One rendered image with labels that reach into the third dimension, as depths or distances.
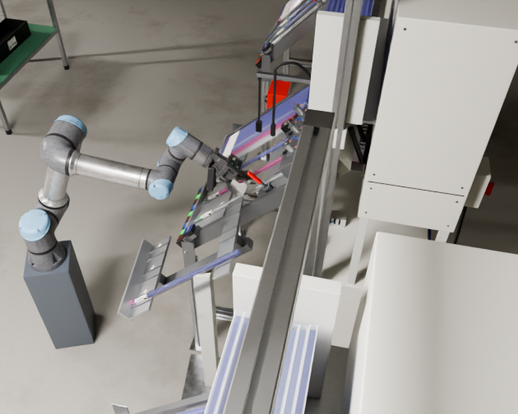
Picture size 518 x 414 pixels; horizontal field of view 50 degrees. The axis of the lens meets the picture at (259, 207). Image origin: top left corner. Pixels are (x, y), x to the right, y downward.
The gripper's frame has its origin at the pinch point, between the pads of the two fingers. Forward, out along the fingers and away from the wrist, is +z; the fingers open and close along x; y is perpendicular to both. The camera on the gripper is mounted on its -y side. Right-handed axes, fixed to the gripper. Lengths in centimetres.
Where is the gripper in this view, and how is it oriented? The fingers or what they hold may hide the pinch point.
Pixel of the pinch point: (249, 190)
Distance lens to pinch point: 206.3
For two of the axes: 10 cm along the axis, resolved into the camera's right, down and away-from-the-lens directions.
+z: 8.1, 5.2, 2.6
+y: 5.4, -5.1, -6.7
